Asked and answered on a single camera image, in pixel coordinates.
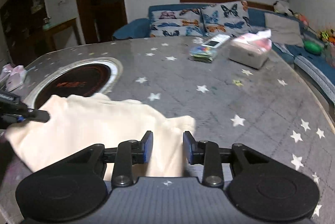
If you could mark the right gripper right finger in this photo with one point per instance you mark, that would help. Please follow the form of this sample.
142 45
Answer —
207 154

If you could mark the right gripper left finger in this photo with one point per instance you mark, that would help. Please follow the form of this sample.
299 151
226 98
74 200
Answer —
127 154

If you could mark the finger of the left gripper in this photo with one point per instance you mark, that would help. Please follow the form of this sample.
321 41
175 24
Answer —
33 114
11 119

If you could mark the cream sweater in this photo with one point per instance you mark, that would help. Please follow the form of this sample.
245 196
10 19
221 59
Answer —
78 122

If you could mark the black induction cooktop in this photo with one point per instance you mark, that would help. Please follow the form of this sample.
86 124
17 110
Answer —
85 81

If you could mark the wooden side table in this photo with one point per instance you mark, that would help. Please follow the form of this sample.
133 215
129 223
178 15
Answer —
51 32

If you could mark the grey star tablecloth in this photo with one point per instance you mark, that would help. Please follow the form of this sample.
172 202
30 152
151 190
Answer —
273 110

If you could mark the teal kettle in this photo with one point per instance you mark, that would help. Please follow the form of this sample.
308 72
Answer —
46 23

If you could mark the dark shelf unit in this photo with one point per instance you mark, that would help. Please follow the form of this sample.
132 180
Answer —
22 22

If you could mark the clear box colourful items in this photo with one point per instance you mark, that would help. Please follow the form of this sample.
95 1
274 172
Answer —
203 54

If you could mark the white tissue box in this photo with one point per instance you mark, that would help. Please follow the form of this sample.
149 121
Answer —
251 49

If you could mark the white remote device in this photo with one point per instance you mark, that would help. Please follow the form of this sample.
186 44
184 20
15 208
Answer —
216 41

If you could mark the left butterfly pillow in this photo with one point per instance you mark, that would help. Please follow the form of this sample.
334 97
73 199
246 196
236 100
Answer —
177 23

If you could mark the butterfly pillow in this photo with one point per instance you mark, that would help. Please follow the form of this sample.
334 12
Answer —
230 18
177 23

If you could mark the right butterfly pillow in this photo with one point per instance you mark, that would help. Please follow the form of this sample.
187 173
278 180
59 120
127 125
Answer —
230 18

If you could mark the blue corner sofa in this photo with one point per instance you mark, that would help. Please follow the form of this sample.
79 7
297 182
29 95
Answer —
319 68

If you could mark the grey cushion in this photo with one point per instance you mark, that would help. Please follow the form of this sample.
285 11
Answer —
283 30

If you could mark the green bowl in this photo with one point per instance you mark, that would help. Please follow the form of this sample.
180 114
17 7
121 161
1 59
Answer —
312 47

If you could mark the black white plush toy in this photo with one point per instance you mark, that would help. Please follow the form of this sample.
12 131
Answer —
282 9

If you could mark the colourful toy pile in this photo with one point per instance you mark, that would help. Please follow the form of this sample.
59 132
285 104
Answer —
327 36

